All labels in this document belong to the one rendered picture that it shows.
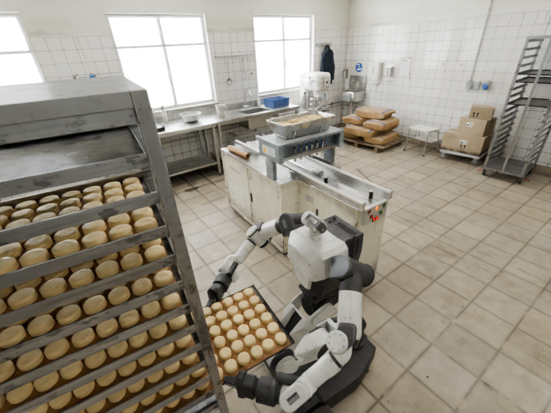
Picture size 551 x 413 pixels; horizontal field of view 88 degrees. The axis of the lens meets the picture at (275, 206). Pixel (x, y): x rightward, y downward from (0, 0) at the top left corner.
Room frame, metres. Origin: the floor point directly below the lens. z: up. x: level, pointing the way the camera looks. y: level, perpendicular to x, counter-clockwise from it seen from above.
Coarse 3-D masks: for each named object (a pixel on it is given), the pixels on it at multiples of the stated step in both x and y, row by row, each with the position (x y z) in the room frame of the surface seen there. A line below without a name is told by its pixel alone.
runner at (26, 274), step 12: (156, 228) 0.56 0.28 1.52; (120, 240) 0.53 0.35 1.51; (132, 240) 0.54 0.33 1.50; (144, 240) 0.55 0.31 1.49; (84, 252) 0.49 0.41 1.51; (96, 252) 0.50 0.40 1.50; (108, 252) 0.51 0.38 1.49; (36, 264) 0.45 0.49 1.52; (48, 264) 0.46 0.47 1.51; (60, 264) 0.47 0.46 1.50; (72, 264) 0.48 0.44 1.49; (0, 276) 0.42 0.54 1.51; (12, 276) 0.43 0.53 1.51; (24, 276) 0.44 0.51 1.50; (36, 276) 0.45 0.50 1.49; (0, 288) 0.42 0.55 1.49
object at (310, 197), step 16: (336, 176) 2.30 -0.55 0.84; (304, 192) 2.21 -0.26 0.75; (320, 192) 2.04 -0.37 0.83; (352, 192) 1.98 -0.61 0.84; (368, 192) 1.97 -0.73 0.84; (304, 208) 2.21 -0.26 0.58; (320, 208) 2.04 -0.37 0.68; (336, 208) 1.88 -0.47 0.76; (352, 208) 1.75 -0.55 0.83; (352, 224) 1.73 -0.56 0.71; (368, 224) 1.78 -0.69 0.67; (368, 240) 1.79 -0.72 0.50; (368, 256) 1.81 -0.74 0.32
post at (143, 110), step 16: (144, 96) 0.56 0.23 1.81; (144, 112) 0.56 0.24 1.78; (144, 128) 0.55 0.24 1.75; (144, 144) 0.55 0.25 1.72; (160, 144) 0.56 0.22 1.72; (160, 160) 0.56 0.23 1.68; (160, 176) 0.56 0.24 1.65; (160, 192) 0.55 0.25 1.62; (176, 208) 0.56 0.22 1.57; (176, 224) 0.56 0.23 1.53; (176, 240) 0.55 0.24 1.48; (176, 256) 0.55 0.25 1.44; (192, 272) 0.56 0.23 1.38; (192, 288) 0.56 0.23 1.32; (192, 304) 0.55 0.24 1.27; (208, 336) 0.56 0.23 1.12; (208, 352) 0.56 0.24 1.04; (208, 368) 0.55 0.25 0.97; (224, 400) 0.56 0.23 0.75
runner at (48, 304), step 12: (156, 264) 0.55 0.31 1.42; (168, 264) 0.57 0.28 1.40; (120, 276) 0.51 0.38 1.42; (132, 276) 0.52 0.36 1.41; (84, 288) 0.48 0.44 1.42; (96, 288) 0.49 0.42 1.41; (48, 300) 0.45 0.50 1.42; (60, 300) 0.45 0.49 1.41; (72, 300) 0.46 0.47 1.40; (12, 312) 0.42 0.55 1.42; (24, 312) 0.42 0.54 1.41; (36, 312) 0.43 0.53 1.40; (0, 324) 0.40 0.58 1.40
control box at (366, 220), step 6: (384, 198) 1.85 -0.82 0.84; (372, 204) 1.78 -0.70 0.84; (378, 204) 1.78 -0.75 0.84; (366, 210) 1.71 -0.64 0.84; (372, 210) 1.74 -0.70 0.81; (378, 210) 1.78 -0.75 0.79; (384, 210) 1.81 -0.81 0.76; (366, 216) 1.71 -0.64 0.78; (378, 216) 1.78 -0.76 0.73; (366, 222) 1.72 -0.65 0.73
